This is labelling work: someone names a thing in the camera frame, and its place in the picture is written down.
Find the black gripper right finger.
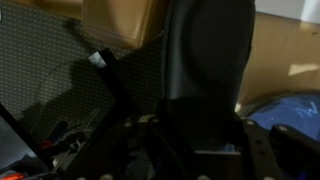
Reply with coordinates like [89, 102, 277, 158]
[239, 118, 320, 180]

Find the orange bar clamp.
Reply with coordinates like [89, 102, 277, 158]
[0, 170, 27, 180]

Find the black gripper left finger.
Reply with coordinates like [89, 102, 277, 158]
[63, 47, 161, 180]

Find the black red bar clamp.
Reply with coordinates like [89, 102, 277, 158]
[39, 118, 98, 161]

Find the cardboard box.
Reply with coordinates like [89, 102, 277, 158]
[234, 11, 320, 108]

